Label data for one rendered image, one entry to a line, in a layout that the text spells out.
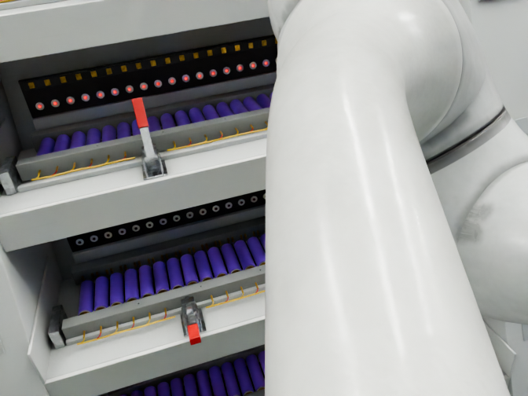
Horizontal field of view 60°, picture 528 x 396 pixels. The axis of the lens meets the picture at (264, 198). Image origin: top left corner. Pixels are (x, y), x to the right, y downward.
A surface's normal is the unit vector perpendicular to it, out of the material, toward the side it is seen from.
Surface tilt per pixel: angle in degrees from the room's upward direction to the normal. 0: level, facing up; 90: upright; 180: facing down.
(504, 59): 90
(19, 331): 90
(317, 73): 34
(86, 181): 20
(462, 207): 80
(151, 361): 110
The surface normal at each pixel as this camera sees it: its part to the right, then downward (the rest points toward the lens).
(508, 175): -0.54, -0.83
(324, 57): -0.25, -0.72
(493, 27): 0.22, 0.15
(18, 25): 0.28, 0.47
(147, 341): -0.11, -0.85
